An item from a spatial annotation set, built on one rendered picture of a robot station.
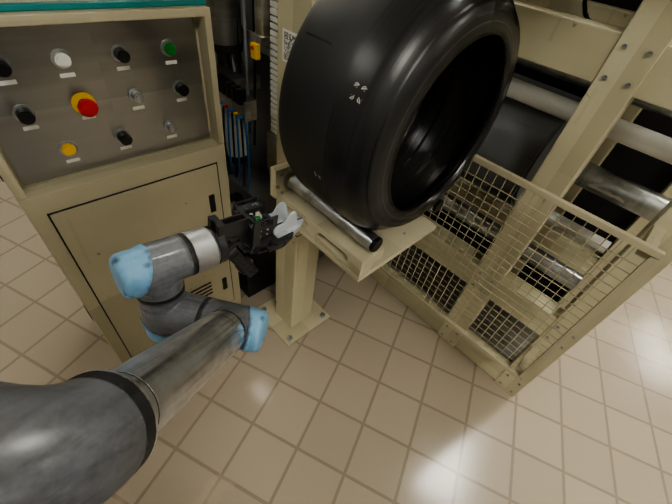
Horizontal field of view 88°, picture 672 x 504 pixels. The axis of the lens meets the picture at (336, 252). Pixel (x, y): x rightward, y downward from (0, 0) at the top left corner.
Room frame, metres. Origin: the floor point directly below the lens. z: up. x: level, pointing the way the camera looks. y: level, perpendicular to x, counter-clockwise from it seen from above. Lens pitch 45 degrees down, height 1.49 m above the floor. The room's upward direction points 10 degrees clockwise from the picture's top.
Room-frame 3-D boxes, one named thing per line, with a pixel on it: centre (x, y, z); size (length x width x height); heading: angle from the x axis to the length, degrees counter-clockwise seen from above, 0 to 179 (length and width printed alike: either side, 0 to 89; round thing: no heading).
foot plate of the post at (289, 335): (1.02, 0.16, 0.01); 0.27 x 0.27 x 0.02; 51
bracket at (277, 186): (0.98, 0.09, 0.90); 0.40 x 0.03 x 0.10; 141
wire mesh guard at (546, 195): (0.98, -0.44, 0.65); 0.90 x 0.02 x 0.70; 51
